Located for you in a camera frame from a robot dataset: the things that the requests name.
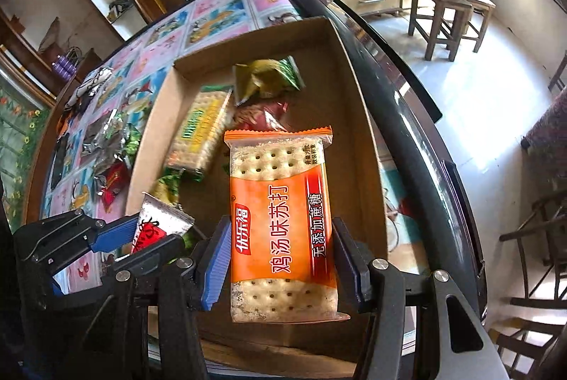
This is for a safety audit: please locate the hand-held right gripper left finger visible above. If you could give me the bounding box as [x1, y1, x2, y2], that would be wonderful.
[84, 215, 232, 380]

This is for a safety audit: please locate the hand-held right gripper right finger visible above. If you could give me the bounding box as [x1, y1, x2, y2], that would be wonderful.
[332, 217, 510, 380]

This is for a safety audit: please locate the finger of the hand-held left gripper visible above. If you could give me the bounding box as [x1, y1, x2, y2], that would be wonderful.
[103, 235, 186, 281]
[15, 214, 139, 274]

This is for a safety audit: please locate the white red snack packet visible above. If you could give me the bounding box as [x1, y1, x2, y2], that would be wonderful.
[131, 192, 196, 254]

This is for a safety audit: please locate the bright green snack packet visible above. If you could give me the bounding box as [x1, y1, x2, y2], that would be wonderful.
[153, 168, 184, 208]

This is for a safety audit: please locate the orange cracker packet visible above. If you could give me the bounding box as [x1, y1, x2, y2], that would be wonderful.
[224, 125, 350, 324]

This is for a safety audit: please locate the pile of snack packets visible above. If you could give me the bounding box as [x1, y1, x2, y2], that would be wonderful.
[80, 109, 143, 208]

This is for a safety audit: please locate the yellow green cracker packet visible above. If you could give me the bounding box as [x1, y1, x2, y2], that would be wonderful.
[164, 85, 235, 182]

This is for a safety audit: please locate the cardboard box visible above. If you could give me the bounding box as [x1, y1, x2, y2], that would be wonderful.
[125, 17, 428, 367]

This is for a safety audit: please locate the red brown snack packet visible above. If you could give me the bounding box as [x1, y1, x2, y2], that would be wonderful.
[232, 99, 293, 134]

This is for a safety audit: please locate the olive green snack packet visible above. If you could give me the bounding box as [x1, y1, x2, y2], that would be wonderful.
[233, 59, 288, 105]

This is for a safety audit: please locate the dark green snack packet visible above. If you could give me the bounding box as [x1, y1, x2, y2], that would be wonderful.
[277, 56, 306, 93]

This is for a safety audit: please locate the black phone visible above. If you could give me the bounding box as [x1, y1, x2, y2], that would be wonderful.
[50, 136, 68, 191]

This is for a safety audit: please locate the black white patterned cloth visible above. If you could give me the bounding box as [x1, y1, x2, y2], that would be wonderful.
[66, 67, 115, 115]

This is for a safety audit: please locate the dark wooden side cabinet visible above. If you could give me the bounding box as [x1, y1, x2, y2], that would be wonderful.
[40, 48, 105, 97]

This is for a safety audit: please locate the dark wooden chair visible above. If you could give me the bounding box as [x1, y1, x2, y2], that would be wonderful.
[500, 184, 567, 305]

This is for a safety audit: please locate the dark green bundle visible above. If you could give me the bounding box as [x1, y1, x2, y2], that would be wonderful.
[108, 0, 134, 20]

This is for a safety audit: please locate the floral covered bench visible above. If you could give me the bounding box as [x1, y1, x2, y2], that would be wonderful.
[523, 88, 567, 204]

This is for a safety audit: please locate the printed floral tablecloth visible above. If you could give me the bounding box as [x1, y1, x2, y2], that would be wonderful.
[40, 0, 306, 296]

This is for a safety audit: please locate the small wooden stool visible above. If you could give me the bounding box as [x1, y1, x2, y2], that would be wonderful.
[548, 52, 567, 93]

